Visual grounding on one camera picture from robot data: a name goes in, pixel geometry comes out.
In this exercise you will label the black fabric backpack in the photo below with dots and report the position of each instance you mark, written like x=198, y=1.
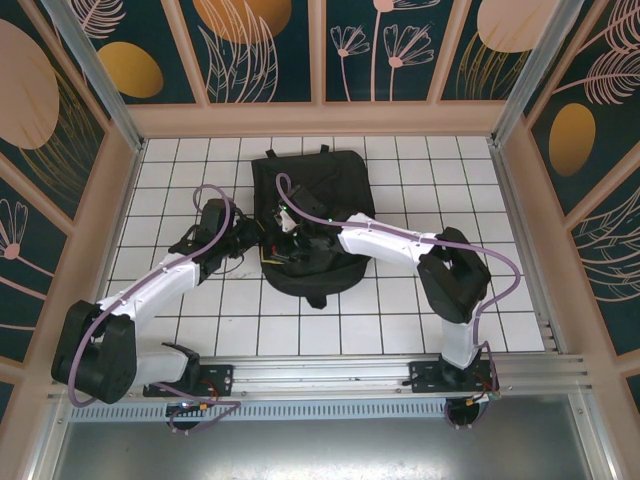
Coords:
x=325, y=170

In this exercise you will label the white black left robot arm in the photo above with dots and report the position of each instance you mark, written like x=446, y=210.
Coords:
x=150, y=285

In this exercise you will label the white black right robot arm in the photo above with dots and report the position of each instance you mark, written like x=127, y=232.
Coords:
x=380, y=240

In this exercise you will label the orange circle leaves art panel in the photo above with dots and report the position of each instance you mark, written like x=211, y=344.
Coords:
x=250, y=50

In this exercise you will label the steel sheet panel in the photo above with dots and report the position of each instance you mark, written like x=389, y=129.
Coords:
x=320, y=450

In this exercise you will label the large pink disc art panel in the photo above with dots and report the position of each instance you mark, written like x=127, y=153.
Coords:
x=30, y=100

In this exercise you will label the pink circle feather art panel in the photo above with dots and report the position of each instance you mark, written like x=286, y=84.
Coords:
x=490, y=50

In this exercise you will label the orange oval feather art panel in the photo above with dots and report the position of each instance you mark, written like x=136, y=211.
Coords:
x=575, y=135

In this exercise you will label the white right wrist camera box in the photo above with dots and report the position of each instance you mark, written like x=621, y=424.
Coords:
x=286, y=221

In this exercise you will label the aluminium side rail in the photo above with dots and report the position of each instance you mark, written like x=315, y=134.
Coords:
x=509, y=200
x=131, y=175

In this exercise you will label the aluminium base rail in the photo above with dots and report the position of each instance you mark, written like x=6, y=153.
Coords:
x=320, y=372

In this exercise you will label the orange oval wall art panel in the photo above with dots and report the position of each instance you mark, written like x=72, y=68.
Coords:
x=130, y=70

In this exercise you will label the aluminium frame post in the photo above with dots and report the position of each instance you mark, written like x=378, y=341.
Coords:
x=100, y=75
x=531, y=75

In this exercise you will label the single flower wall art panel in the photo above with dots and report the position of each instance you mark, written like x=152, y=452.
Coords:
x=25, y=260

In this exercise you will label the three flowers wall art panel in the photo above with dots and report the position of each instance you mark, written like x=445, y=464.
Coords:
x=380, y=50

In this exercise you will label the feather leaves wall art panel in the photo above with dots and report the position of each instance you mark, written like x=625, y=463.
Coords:
x=610, y=260

